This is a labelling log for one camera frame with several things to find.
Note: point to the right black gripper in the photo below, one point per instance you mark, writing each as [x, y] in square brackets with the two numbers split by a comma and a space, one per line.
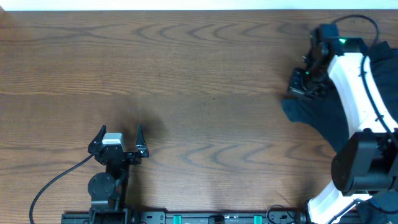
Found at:
[298, 83]

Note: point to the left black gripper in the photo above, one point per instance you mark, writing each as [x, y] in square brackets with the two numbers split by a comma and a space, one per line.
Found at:
[131, 155]

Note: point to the dark teal t-shirt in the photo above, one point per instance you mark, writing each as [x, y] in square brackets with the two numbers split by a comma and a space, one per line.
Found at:
[327, 116]

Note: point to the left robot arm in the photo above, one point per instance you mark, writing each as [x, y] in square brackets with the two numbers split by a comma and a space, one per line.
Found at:
[108, 189]

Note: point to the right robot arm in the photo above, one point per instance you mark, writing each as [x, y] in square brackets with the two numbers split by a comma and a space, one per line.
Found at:
[367, 163]

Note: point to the black folded garment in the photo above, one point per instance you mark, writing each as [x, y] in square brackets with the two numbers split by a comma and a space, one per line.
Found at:
[381, 52]

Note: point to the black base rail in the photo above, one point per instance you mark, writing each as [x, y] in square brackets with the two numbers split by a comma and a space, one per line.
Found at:
[179, 218]

